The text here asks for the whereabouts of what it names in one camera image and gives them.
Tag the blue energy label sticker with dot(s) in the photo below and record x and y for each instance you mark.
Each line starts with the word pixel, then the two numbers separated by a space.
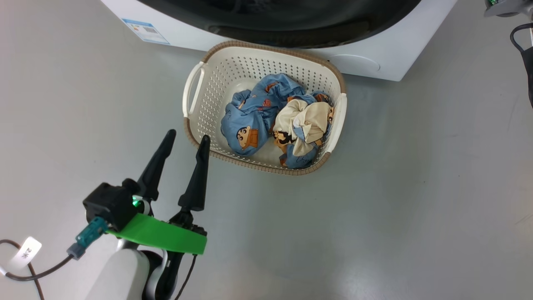
pixel 145 31

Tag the cream perforated laundry basket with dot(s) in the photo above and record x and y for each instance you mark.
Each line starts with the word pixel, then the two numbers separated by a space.
pixel 216 83

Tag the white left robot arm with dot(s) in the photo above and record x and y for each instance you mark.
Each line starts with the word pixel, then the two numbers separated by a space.
pixel 116 275

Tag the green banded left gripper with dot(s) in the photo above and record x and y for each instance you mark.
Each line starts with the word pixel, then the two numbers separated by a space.
pixel 166 237

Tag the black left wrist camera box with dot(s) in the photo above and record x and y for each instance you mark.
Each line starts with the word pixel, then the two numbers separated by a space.
pixel 108 204

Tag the white washing machine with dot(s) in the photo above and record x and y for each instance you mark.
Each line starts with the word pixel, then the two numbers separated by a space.
pixel 395 46

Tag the round white filter cover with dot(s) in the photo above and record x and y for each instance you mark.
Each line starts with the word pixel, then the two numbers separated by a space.
pixel 358 64

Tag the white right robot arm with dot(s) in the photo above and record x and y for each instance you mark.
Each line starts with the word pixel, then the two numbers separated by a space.
pixel 506 8

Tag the blue cartoon print garment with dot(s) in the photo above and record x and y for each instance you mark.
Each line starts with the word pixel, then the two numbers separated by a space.
pixel 250 112

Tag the cream and blue cartoon garment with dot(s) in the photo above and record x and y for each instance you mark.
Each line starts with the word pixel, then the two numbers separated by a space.
pixel 308 121

